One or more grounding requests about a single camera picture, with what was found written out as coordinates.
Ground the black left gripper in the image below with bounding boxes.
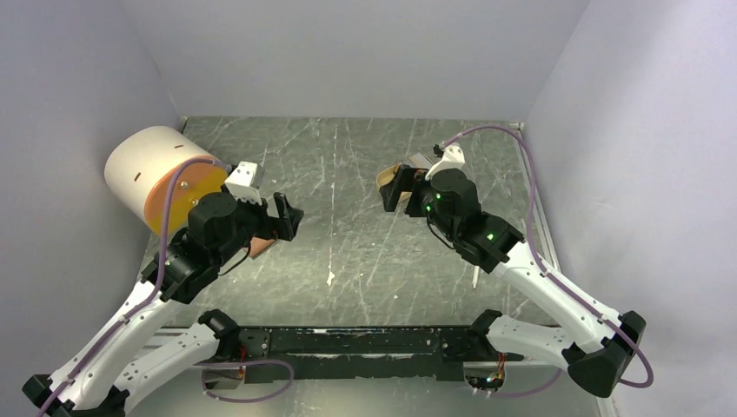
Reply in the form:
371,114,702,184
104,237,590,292
213,182,303,267

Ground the tan leather card holder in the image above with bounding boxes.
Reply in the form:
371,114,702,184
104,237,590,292
249,237,277,258

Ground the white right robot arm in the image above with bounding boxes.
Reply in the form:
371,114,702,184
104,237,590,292
379,165,647,398

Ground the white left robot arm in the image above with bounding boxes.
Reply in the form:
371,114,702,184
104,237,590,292
22,190,304,416

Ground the stack of credit cards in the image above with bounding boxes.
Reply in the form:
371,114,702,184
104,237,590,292
402,153,435,169

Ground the beige oval tray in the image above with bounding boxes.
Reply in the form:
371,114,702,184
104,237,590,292
375,163,411,202

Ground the white pen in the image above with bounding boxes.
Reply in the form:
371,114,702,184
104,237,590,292
472,266,481,290

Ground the white cylindrical drawer unit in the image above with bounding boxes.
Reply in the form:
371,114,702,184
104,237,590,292
104,126,228,236

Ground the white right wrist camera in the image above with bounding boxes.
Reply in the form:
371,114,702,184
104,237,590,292
425,143,465,181

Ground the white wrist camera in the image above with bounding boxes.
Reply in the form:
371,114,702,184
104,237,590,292
425,143,465,181
224,161,264,205

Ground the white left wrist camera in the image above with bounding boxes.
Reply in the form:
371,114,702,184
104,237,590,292
224,161,264,205

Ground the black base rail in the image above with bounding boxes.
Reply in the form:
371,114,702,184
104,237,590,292
198,310,525,386

